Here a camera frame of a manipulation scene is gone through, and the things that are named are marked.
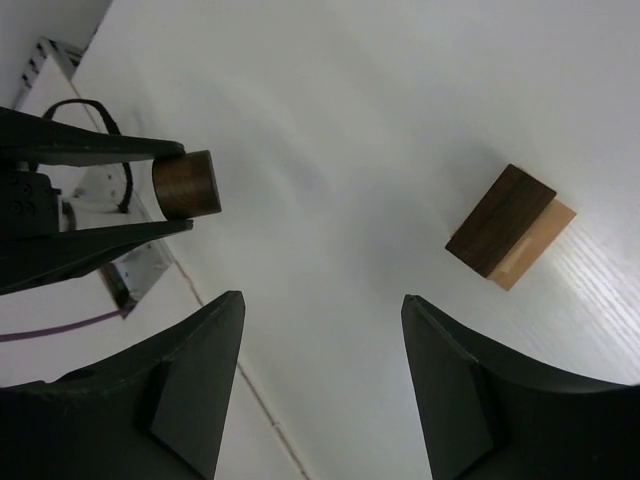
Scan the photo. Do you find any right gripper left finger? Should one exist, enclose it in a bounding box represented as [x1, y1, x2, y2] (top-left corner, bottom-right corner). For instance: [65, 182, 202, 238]
[1, 291, 245, 479]

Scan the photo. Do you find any long light wood block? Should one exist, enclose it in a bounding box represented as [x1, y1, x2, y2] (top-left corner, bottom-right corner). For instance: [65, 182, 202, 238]
[488, 200, 576, 291]

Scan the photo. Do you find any dark wood arch block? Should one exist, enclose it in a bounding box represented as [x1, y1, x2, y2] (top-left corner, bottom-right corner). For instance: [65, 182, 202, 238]
[445, 164, 557, 278]

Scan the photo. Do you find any dark wood quarter-round block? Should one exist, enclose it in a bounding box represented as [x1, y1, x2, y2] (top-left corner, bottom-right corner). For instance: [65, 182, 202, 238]
[152, 150, 222, 220]

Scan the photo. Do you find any aluminium table frame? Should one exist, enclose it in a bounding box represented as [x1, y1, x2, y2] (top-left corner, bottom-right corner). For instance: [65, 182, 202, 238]
[19, 35, 86, 91]

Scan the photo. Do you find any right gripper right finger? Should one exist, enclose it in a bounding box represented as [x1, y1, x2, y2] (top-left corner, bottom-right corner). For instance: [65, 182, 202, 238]
[401, 295, 639, 479]

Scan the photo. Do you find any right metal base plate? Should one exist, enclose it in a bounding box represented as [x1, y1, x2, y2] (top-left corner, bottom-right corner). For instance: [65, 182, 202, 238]
[65, 165, 173, 317]

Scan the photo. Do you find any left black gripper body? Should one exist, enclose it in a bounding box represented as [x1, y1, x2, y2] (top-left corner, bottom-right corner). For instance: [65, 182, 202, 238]
[0, 168, 61, 240]

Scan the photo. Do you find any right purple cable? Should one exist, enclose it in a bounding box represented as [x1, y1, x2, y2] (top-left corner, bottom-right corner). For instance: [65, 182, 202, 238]
[0, 309, 126, 344]

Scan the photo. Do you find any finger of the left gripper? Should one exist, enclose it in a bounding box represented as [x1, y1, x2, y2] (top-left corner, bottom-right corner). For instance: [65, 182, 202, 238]
[1, 219, 193, 295]
[1, 108, 185, 165]

